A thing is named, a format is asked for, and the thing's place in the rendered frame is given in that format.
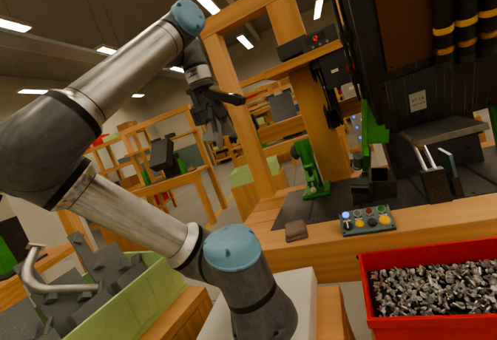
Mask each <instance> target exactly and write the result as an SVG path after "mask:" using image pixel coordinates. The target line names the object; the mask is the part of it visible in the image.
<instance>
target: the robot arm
mask: <svg viewBox="0 0 497 340"><path fill-rule="evenodd" d="M205 24H206V20H205V17H204V14H203V12H202V10H201V9H200V8H199V7H198V6H197V5H196V4H195V3H194V2H193V1H191V0H178V1H177V2H176V3H175V5H172V7H171V10H170V11H169V12H168V13H167V14H166V15H165V16H164V17H162V18H160V19H159V20H158V21H156V22H155V23H154V24H153V25H151V26H150V27H148V28H147V29H145V30H144V31H143V32H142V33H140V34H139V35H137V36H136V37H134V38H133V39H132V40H131V41H129V42H128V43H126V44H125V45H123V46H122V47H121V48H120V49H118V50H117V51H115V52H114V53H113V54H111V55H110V56H109V57H107V58H105V59H104V60H103V61H102V62H101V63H99V64H98V65H96V66H95V67H93V68H92V69H91V70H90V71H88V72H86V73H85V74H84V75H82V76H81V77H80V78H78V79H77V80H76V81H74V82H73V83H71V84H70V85H69V86H67V87H66V88H65V89H63V90H61V89H50V90H48V91H47V92H45V93H44V94H43V95H41V96H40V97H38V98H36V99H35V100H34V101H32V102H31V103H29V104H27V105H26V106H25V107H23V108H22V109H20V110H18V111H17V112H15V113H14V114H13V115H11V116H9V117H8V118H7V119H5V120H4V121H2V122H1V123H0V191H2V192H3V193H5V194H8V195H10V196H12V197H17V198H22V199H23V200H26V201H28V202H30V203H32V204H34V205H37V206H39V207H41V208H43V209H46V210H48V211H50V212H53V211H59V210H62V209H67V210H68V211H71V212H72V213H75V214H77V215H79V216H81V217H83V218H85V219H87V220H89V221H91V222H93V223H95V224H97V225H100V226H102V227H104V228H106V229H108V230H110V231H112V232H114V233H116V234H118V235H120V236H122V237H125V238H127V239H129V240H131V241H133V242H135V243H137V244H139V245H141V246H143V247H145V248H148V249H149V250H151V251H154V252H155V253H157V254H160V255H161V256H164V257H166V262H167V265H168V266H169V267H170V268H172V269H174V270H176V271H178V272H180V273H181V274H182V275H184V276H185V277H187V278H189V279H193V280H198V281H201V282H205V283H207V284H210V285H213V286H215V287H219V289H220V290H221V292H222V294H223V296H224V298H225V300H226V303H227V305H228V306H229V310H230V314H231V328H232V335H233V338H234V340H290V339H291V337H292V336H293V335H294V333H295V331H296V329H297V324H298V314H297V310H296V308H295V306H294V303H293V302H292V300H291V299H290V298H289V297H288V296H287V295H286V294H285V293H284V292H283V290H282V289H281V288H280V287H279V286H278V284H277V283H276V282H275V279H274V276H273V274H272V272H271V269H270V267H269V265H268V263H267V260H266V258H265V255H264V253H263V250H262V248H261V244H260V241H259V239H258V238H257V237H256V236H255V233H254V232H253V230H252V229H251V228H250V227H248V226H247V225H243V224H233V225H230V226H228V227H227V226H224V227H222V228H219V229H217V230H216V231H214V232H213V233H212V232H211V231H208V230H206V229H205V228H203V227H202V226H200V225H198V224H197V223H195V222H190V223H187V224H184V223H182V222H181V221H179V220H177V219H175V218H174V217H172V216H170V215H168V214H167V213H165V212H163V211H161V210H160V209H158V208H156V207H154V206H153V205H151V204H149V203H148V202H146V201H145V200H142V199H141V198H140V197H137V196H135V195H134V194H132V193H131V192H129V191H127V190H126V189H124V188H122V187H120V186H118V185H117V184H115V183H113V182H112V181H110V180H108V179H107V178H105V177H103V176H101V175H100V174H98V173H96V171H95V168H94V165H93V162H92V161H91V160H90V159H88V158H86V157H85V156H83V154H84V152H85V151H86V150H87V149H88V148H89V146H90V145H91V144H92V143H93V142H94V141H95V140H96V139H97V138H98V137H99V136H100V135H101V134H102V133H103V126H102V124H104V123H105V122H106V121H107V120H108V119H109V118H110V117H111V116H112V115H113V114H115V113H116V112H117V111H118V110H119V109H120V108H121V107H122V106H123V105H124V104H125V103H126V102H127V101H128V100H129V99H130V98H131V97H132V96H133V95H134V94H136V93H137V92H138V91H139V90H140V89H141V88H142V87H143V86H144V85H145V84H147V83H148V82H149V81H150V80H151V79H152V78H153V77H154V76H155V75H156V74H157V73H159V72H160V71H161V70H162V69H163V68H167V67H180V66H182V69H183V72H184V74H185V76H186V80H187V82H188V85H189V86H190V89H187V90H186V94H187V95H190V97H191V99H192V103H193V104H194V105H193V108H191V109H190V110H189V111H190V113H191V115H192V119H193V121H194V123H195V126H201V125H204V124H208V125H207V126H208V130H207V132H206V133H205V134H204V135H203V140H204V141H216V144H217V147H218V149H219V150H220V151H222V150H223V145H224V142H223V135H231V138H232V140H233V141H234V143H237V135H236V132H235V129H234V124H233V123H232V120H231V117H230V115H229V113H228V111H227V110H226V108H225V106H224V105H223V102H225V103H230V104H233V105H234V106H241V105H245V104H246V97H245V96H242V95H241V94H238V93H236V94H232V93H229V92H223V91H220V90H216V89H210V88H209V87H211V86H213V85H214V82H213V80H212V74H211V72H210V69H209V65H208V64H207V61H206V58H205V55H204V53H203V50H202V47H201V43H200V41H199V39H198V36H199V35H200V32H201V31H202V30H203V28H204V27H205ZM221 101H222V102H221Z"/></svg>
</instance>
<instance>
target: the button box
mask: <svg viewBox="0 0 497 340"><path fill-rule="evenodd" d="M378 206H379V205H378ZM378 206H374V207H370V208H371V209H372V213H370V214H367V213H366V212H365V209H366V208H361V209H357V210H359V211H360V215H359V216H356V215H354V211H355V210H353V211H344V212H348V213H349V216H348V217H343V215H342V214H343V213H344V212H341V213H339V221H340V225H341V229H342V235H343V236H344V237H352V236H357V235H363V234H372V233H378V232H383V231H393V230H396V225H395V223H394V221H393V217H392V214H391V211H390V209H389V206H388V204H386V205H382V206H384V207H385V210H384V211H378V209H377V208H378ZM382 215H387V216H389V217H390V223H389V224H387V225H383V224H382V223H381V222H380V221H379V218H380V217H381V216H382ZM369 218H374V219H375V220H376V224H375V225H374V226H371V225H369V224H368V219H369ZM357 220H362V221H363V222H364V226H363V227H362V228H358V227H357V226H356V221H357ZM345 222H351V223H352V226H353V227H352V229H351V230H346V229H345V228H344V226H343V225H344V223H345Z"/></svg>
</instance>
